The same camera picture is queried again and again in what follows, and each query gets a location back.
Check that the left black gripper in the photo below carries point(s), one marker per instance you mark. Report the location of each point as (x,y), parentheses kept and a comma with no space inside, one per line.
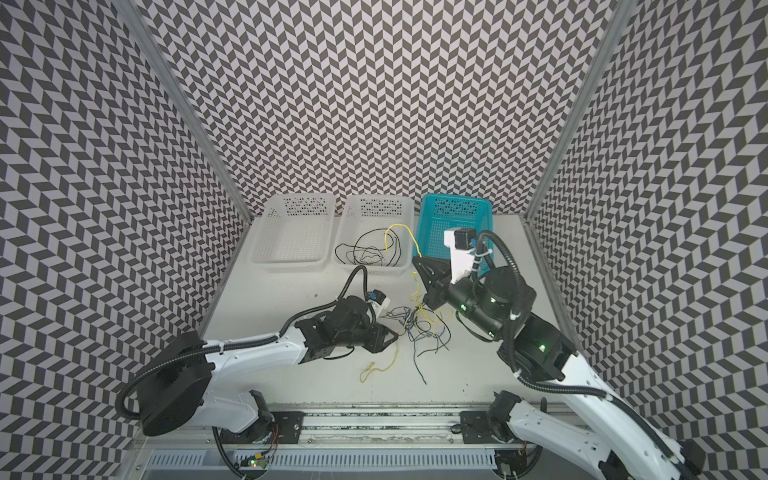
(378,341)

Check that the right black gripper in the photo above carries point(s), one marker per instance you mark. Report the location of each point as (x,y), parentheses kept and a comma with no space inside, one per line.
(442,287)

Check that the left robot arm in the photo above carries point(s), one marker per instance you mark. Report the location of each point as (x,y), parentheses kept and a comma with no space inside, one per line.
(193,382)

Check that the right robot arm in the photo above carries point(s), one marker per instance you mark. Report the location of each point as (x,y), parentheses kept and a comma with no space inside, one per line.
(543,359)

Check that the teal plastic basket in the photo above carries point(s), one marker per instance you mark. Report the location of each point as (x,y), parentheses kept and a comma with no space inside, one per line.
(441,212)

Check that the middle white plastic basket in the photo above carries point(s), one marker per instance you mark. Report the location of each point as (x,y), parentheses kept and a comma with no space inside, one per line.
(375,231)

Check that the white plastic basket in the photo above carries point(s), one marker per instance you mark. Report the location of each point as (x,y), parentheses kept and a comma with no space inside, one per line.
(375,231)
(294,233)

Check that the left white plastic basket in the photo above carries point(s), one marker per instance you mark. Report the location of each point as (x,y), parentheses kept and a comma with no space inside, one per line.
(294,233)

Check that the small circuit board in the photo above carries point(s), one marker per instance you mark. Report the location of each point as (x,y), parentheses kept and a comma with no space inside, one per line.
(256,461)

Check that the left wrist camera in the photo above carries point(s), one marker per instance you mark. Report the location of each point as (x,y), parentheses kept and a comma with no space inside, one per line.
(378,301)

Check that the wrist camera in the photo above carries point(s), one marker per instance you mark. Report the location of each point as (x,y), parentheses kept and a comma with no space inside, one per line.
(378,301)
(461,243)

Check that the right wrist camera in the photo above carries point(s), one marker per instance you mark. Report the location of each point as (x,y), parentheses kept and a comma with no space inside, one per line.
(461,243)

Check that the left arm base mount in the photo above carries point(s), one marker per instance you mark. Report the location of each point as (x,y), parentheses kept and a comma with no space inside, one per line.
(283,427)

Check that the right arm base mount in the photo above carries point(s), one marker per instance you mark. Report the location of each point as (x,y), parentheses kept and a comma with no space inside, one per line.
(475,428)

